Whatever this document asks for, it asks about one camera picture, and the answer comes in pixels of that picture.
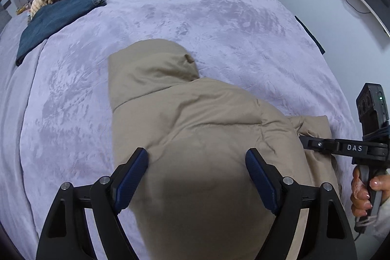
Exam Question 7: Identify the beige puffer jacket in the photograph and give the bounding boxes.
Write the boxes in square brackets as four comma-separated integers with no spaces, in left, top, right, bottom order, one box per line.
[108,39,342,260]

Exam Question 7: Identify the folded blue jeans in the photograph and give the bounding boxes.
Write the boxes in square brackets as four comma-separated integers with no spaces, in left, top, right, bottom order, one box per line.
[16,0,109,67]

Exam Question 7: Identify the person's right hand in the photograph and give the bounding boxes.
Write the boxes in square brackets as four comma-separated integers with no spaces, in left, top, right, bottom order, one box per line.
[350,167,390,216]

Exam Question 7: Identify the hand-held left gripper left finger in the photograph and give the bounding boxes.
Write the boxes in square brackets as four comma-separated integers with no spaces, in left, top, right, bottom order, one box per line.
[36,147,150,260]

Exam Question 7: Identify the grey padded headboard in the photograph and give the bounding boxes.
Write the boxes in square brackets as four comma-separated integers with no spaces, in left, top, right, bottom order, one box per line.
[0,7,13,32]

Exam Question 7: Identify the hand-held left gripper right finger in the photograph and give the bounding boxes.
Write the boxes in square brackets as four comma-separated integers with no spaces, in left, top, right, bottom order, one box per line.
[245,148,358,260]

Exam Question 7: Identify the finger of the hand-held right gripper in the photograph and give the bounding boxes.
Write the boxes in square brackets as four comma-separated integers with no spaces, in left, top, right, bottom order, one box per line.
[298,134,371,157]

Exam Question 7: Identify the bed with purple cover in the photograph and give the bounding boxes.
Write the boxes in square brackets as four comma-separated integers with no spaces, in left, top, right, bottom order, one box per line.
[0,0,363,260]

